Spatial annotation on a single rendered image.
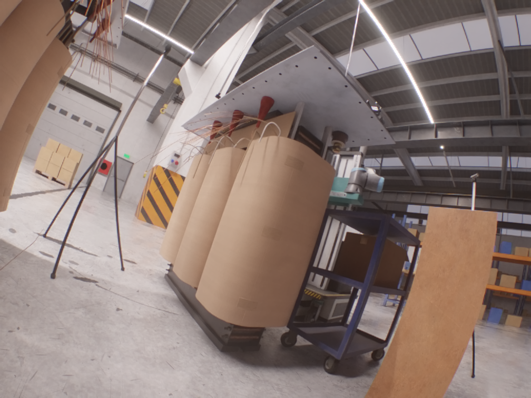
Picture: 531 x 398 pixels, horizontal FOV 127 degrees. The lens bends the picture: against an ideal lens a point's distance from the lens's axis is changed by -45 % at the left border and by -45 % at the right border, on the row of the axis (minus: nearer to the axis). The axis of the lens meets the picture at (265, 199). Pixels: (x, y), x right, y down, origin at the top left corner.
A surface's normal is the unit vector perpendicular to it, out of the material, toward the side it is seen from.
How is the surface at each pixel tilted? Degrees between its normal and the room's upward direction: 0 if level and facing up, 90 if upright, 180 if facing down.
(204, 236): 90
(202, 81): 90
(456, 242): 90
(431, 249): 90
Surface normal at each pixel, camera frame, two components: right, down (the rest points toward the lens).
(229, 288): -0.33, -0.27
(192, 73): 0.60, 0.06
